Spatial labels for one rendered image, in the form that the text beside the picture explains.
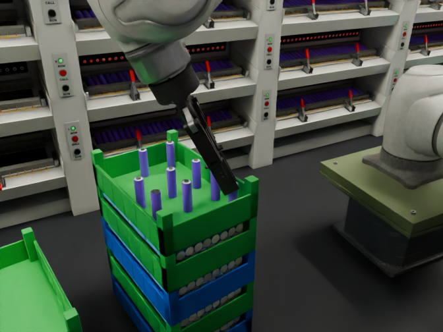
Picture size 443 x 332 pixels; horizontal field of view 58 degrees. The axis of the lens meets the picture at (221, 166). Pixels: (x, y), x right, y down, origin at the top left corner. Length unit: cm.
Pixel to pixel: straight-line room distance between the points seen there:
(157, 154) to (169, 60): 38
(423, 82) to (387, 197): 28
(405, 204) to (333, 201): 47
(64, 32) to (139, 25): 80
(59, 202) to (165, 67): 90
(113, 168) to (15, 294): 31
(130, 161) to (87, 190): 48
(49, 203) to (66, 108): 34
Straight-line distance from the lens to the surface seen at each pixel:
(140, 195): 77
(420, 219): 99
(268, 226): 128
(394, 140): 110
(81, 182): 135
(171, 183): 79
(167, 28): 41
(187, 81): 62
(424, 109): 103
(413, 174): 111
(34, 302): 88
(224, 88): 142
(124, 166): 90
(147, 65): 60
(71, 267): 120
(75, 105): 126
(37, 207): 142
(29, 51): 121
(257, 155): 159
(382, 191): 106
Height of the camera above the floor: 75
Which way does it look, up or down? 27 degrees down
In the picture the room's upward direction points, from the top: straight up
